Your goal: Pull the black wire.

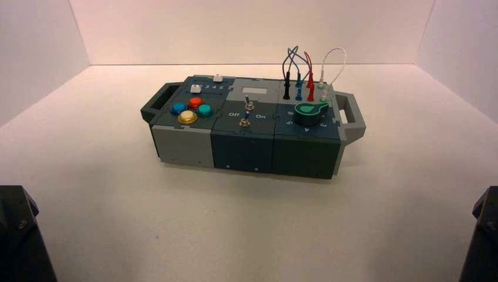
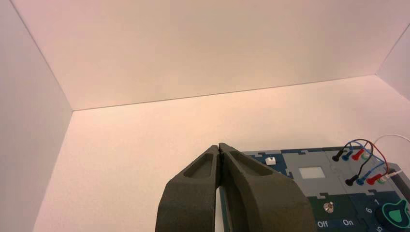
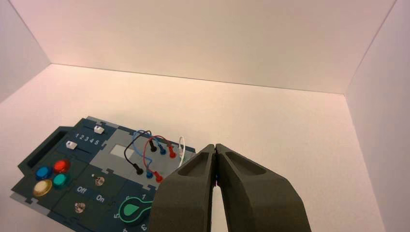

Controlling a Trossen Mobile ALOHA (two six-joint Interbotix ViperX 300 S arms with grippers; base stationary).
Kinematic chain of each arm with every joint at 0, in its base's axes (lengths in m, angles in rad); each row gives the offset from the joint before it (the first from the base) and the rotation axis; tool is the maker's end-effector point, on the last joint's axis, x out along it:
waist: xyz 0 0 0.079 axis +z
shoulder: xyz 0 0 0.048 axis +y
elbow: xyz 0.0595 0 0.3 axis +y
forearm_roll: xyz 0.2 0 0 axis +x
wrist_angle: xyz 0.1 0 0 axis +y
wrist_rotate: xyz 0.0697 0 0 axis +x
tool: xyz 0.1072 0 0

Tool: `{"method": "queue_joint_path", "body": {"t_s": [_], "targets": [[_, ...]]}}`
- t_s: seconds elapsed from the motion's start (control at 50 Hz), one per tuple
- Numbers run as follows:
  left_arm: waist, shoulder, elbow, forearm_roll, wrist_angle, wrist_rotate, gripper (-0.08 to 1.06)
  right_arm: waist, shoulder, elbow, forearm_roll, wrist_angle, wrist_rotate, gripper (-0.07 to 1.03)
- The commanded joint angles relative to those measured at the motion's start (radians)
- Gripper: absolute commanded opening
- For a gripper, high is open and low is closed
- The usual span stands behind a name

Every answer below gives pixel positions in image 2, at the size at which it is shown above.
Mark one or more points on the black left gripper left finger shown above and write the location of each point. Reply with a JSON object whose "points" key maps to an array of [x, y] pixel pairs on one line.
{"points": [[189, 198]]}

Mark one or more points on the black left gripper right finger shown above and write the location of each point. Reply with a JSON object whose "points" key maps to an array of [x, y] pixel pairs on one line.
{"points": [[259, 198]]}

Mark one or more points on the silver metal toggle switch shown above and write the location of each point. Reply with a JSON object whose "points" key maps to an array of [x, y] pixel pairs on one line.
{"points": [[328, 207]]}

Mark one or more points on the green rotary dial knob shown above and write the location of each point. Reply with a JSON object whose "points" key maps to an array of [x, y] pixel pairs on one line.
{"points": [[395, 214]]}

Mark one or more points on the blue grey control panel box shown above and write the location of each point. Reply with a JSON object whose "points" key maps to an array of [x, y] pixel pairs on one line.
{"points": [[320, 192]]}

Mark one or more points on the white rectangular display window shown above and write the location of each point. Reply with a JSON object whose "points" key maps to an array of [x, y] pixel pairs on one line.
{"points": [[310, 173]]}

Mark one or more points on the small white slider button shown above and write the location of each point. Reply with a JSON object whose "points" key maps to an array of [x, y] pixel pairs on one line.
{"points": [[270, 160]]}

